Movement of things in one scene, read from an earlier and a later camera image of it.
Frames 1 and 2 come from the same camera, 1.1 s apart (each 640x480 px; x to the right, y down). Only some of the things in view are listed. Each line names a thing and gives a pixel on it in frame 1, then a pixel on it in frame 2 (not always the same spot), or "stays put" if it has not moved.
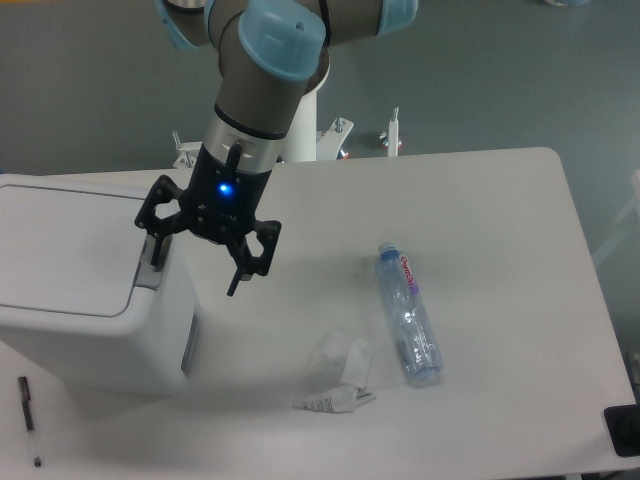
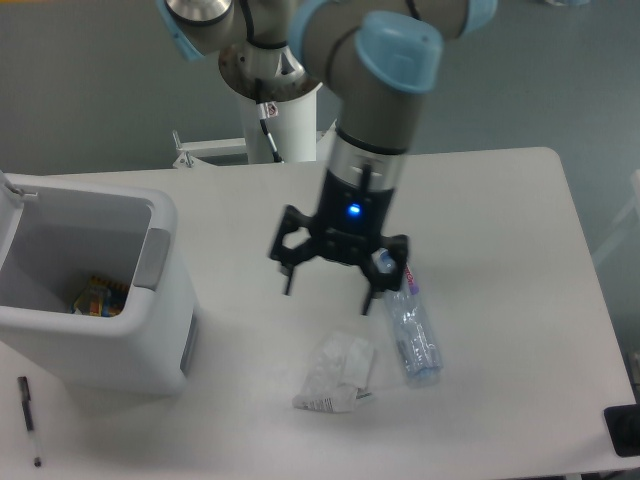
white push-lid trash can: x=79 y=298 stays put
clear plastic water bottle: x=420 y=356 stays put
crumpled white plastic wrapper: x=338 y=372 stays put
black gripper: x=222 y=198 to x=349 y=226
